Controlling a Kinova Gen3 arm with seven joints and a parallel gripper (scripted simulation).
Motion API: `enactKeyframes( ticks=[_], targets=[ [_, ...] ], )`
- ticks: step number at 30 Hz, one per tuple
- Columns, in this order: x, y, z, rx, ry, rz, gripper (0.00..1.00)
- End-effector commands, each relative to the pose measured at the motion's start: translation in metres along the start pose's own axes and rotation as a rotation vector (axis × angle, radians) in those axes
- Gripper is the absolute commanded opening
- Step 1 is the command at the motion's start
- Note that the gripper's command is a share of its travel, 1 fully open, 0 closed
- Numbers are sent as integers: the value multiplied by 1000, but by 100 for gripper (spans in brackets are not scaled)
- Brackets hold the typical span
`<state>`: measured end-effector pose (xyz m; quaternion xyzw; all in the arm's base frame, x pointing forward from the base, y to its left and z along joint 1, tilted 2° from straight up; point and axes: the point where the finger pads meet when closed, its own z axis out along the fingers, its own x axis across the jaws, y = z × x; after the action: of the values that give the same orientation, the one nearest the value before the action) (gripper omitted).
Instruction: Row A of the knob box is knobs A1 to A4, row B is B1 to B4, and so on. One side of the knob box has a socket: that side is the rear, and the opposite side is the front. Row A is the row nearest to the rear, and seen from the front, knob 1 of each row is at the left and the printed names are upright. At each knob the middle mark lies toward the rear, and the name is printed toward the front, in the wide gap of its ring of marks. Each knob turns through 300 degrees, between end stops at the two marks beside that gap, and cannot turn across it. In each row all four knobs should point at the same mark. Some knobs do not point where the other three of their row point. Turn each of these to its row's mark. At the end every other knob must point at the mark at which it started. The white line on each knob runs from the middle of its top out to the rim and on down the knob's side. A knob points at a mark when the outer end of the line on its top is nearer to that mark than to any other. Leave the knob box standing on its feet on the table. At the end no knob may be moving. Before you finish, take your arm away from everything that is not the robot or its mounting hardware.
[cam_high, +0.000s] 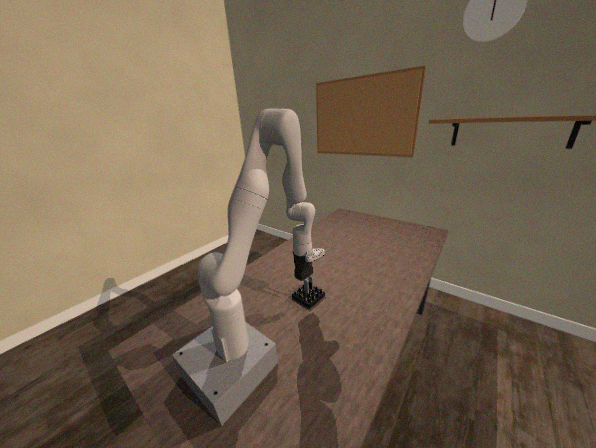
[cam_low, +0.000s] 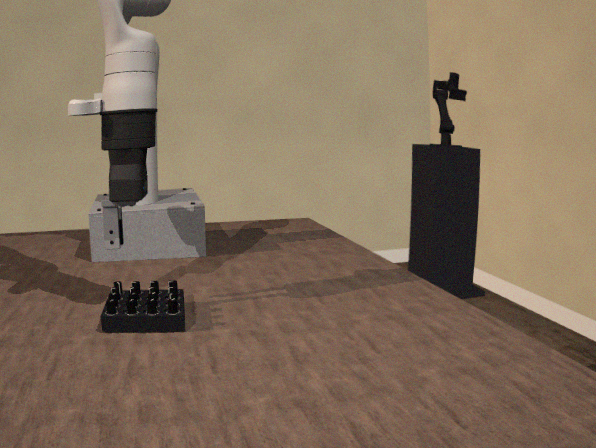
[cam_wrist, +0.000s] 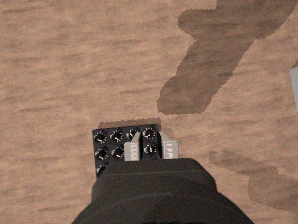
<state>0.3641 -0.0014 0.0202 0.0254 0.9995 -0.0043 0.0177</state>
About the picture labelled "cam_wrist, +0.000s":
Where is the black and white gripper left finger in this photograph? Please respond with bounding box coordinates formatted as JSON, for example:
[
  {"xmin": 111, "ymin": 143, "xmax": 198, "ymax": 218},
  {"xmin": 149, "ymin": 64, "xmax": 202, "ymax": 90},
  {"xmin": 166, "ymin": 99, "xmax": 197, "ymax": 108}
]
[{"xmin": 124, "ymin": 132, "xmax": 143, "ymax": 161}]

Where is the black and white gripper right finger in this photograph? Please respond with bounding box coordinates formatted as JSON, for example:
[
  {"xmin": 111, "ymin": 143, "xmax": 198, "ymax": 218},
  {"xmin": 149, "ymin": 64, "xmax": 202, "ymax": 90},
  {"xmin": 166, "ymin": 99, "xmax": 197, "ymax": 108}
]
[{"xmin": 157, "ymin": 131, "xmax": 179, "ymax": 159}]

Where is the black knob box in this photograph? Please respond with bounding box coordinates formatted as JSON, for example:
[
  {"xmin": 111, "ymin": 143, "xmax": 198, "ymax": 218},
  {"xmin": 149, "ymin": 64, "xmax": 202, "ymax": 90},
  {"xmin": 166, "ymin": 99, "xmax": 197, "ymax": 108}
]
[{"xmin": 92, "ymin": 124, "xmax": 160, "ymax": 180}]

